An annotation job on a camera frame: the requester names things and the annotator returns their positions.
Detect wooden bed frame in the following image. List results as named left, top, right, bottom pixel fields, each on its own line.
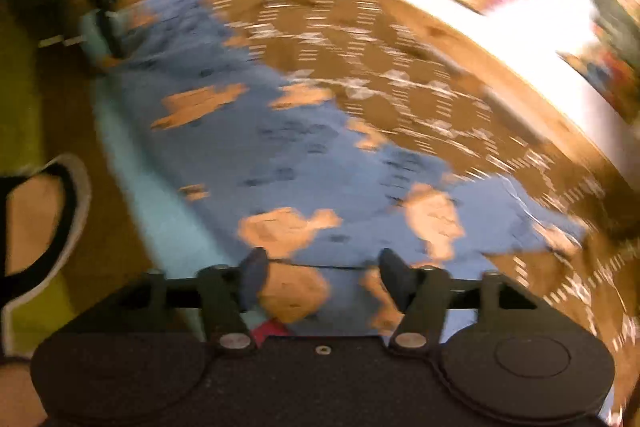
left=82, top=0, right=640, bottom=228

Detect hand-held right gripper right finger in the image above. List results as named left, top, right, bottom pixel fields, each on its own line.
left=377, top=249, right=543, bottom=353

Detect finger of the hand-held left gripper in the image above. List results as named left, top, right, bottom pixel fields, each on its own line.
left=85, top=2, right=128, bottom=76

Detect green printed shirt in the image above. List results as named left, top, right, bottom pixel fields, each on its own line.
left=0, top=17, right=93, bottom=358

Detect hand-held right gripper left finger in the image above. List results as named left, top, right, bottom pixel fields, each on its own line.
left=107, top=248, right=270, bottom=354

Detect blue printed pants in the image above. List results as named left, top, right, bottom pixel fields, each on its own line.
left=92, top=0, right=591, bottom=338

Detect light-blue bed sheet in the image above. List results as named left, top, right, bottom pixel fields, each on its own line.
left=92, top=92, right=251, bottom=323

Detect brown patterned blanket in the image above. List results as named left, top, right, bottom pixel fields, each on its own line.
left=120, top=0, right=640, bottom=408

